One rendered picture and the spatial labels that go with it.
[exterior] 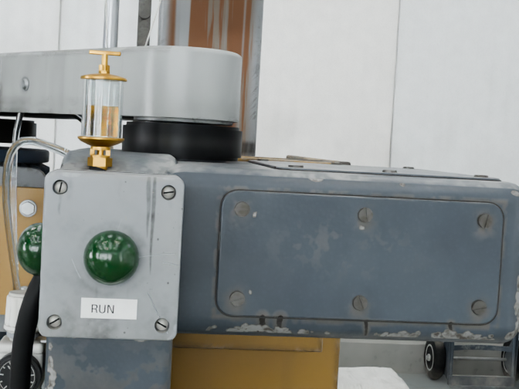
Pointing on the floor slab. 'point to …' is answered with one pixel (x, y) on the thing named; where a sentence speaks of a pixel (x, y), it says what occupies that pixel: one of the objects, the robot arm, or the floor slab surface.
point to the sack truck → (443, 366)
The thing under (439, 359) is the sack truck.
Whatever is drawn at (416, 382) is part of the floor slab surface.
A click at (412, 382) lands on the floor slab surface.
